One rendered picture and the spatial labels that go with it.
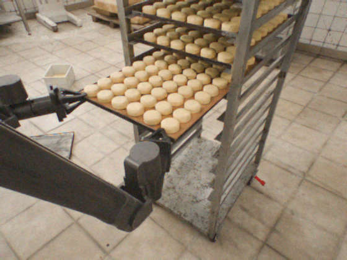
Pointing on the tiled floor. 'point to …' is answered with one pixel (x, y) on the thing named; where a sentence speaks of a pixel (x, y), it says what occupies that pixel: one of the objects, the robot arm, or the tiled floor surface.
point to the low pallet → (118, 21)
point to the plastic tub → (59, 75)
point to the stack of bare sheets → (57, 142)
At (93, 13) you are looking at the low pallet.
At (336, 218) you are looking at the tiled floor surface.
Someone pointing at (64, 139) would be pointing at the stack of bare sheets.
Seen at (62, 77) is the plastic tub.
